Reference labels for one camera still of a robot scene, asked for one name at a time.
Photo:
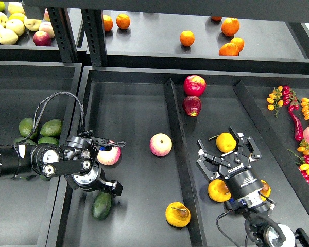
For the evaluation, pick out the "orange on shelf right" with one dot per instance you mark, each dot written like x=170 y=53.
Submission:
x=239 y=42

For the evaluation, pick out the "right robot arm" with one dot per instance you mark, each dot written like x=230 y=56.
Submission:
x=258 y=225

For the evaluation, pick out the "cherry tomato vine upper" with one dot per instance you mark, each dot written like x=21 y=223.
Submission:
x=282 y=96

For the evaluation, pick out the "dark green avocado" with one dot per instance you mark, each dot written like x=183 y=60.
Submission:
x=101 y=205

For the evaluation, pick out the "orange on shelf far left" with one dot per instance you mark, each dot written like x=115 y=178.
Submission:
x=107 y=22

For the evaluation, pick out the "pale yellow apple with stem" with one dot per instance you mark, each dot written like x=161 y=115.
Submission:
x=32 y=24

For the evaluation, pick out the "pink apple centre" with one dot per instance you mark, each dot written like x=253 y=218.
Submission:
x=160 y=144

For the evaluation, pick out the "pink apple left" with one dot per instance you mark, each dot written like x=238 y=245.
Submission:
x=108 y=156

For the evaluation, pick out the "black tray divider left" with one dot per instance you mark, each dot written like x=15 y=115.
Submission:
x=188 y=189

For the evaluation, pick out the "pink apple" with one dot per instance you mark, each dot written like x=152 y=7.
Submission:
x=160 y=144
x=108 y=156

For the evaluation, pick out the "pale yellow pear middle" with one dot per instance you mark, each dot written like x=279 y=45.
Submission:
x=16 y=25

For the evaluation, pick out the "black tray divider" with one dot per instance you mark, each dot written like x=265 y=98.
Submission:
x=273 y=138
x=188 y=189

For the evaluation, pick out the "cherry tomato cluster lower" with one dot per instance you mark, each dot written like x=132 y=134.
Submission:
x=303 y=159

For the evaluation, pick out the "orange on shelf front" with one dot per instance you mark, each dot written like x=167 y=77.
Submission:
x=229 y=49

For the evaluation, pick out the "orange on shelf centre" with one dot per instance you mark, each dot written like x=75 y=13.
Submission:
x=187 y=38

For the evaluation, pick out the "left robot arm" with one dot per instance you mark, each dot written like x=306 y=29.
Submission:
x=76 y=160

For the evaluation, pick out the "large orange on shelf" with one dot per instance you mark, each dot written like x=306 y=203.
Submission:
x=230 y=26

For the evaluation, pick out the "black shelf post left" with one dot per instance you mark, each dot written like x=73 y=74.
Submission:
x=60 y=21

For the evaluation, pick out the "red apple on shelf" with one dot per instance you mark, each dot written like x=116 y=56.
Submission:
x=42 y=38

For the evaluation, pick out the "black shelf post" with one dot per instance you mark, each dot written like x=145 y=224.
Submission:
x=60 y=21
x=95 y=34

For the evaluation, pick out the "pale peach on shelf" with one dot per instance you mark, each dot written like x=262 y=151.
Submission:
x=47 y=28

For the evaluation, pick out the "bright red apple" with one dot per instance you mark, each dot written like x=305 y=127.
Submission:
x=194 y=85

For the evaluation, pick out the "black shelf post right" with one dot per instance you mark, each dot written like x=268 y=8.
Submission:
x=95 y=34

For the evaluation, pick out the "green avocado top left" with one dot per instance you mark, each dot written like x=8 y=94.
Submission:
x=26 y=126

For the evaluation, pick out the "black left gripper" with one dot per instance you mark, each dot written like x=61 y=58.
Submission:
x=92 y=181

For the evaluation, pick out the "yellow pear brown tip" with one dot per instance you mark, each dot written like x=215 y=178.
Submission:
x=265 y=191

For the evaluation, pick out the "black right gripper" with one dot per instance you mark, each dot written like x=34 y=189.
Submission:
x=235 y=169

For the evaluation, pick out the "yellow pear with stem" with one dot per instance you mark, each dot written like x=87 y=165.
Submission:
x=177 y=215

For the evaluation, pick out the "green avocado under gripper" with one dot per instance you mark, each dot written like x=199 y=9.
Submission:
x=48 y=140

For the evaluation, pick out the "green avocado top right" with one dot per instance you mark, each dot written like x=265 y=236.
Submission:
x=51 y=128

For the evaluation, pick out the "red chili pepper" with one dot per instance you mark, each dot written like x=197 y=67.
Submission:
x=298 y=128

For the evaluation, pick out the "black tray divider right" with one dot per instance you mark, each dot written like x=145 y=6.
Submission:
x=273 y=138

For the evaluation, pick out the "dark red apple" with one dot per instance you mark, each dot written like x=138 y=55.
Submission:
x=192 y=106

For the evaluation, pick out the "orange under beam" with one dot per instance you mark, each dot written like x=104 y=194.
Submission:
x=216 y=18

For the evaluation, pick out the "yellow pear left of pile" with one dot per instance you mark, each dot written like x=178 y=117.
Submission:
x=218 y=191

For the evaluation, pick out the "pale yellow pear front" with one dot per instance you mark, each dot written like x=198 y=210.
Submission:
x=8 y=37

